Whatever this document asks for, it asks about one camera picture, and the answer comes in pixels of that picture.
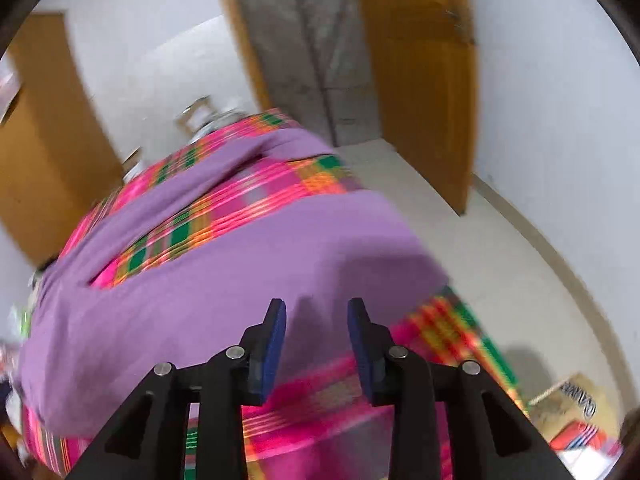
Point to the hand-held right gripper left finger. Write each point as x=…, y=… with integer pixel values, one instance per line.
x=275, y=345

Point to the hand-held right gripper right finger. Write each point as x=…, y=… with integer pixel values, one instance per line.
x=361, y=355

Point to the purple fleece garment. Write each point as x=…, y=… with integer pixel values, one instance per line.
x=250, y=270

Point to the pink plaid blanket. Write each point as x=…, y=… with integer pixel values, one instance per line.
x=260, y=190

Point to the printed cardboard box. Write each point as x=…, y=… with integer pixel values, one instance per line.
x=575, y=400

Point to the red striped packet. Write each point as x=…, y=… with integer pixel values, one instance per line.
x=580, y=437

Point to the wooden door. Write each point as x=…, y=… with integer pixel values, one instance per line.
x=420, y=85

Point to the plastic doorway curtain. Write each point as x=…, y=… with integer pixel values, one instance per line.
x=310, y=50

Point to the wooden wardrobe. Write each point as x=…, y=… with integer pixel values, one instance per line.
x=45, y=150

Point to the wooden door frame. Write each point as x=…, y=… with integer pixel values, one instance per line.
x=240, y=35

